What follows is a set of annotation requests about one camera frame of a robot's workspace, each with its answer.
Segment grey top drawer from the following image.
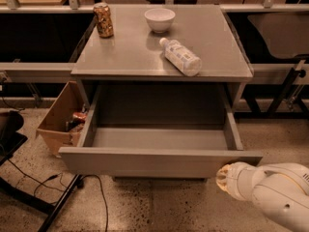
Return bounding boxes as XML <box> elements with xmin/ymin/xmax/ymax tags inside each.
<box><xmin>60</xmin><ymin>82</ymin><xmax>263</xmax><ymax>179</ymax></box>

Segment dark chair at right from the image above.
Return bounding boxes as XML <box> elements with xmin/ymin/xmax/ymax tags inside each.
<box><xmin>248</xmin><ymin>12</ymin><xmax>309</xmax><ymax>116</ymax></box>

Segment black floor cable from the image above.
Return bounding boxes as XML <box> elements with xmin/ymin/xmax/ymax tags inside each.
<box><xmin>7</xmin><ymin>158</ymin><xmax>110</xmax><ymax>232</ymax></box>

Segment white plastic bottle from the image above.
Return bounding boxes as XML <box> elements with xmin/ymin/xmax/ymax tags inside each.
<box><xmin>159</xmin><ymin>38</ymin><xmax>202</xmax><ymax>76</ymax></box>

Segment white ceramic bowl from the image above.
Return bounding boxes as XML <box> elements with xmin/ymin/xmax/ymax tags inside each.
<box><xmin>144</xmin><ymin>8</ymin><xmax>176</xmax><ymax>33</ymax></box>

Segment patterned drink can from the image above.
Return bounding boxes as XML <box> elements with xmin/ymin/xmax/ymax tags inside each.
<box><xmin>93</xmin><ymin>2</ymin><xmax>114</xmax><ymax>38</ymax></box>

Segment black chair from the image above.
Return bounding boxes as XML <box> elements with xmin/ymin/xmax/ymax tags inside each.
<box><xmin>0</xmin><ymin>110</ymin><xmax>81</xmax><ymax>232</ymax></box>

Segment brown cardboard box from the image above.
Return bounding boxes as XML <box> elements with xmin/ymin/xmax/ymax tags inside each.
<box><xmin>37</xmin><ymin>81</ymin><xmax>87</xmax><ymax>158</ymax></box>

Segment red item in box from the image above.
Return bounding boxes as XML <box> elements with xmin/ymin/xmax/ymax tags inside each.
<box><xmin>66</xmin><ymin>112</ymin><xmax>87</xmax><ymax>132</ymax></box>

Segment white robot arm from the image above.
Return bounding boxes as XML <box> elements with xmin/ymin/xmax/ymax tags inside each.
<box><xmin>216</xmin><ymin>162</ymin><xmax>309</xmax><ymax>232</ymax></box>

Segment grey drawer cabinet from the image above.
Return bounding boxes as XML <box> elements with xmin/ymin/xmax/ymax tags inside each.
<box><xmin>70</xmin><ymin>4</ymin><xmax>255</xmax><ymax>114</ymax></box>

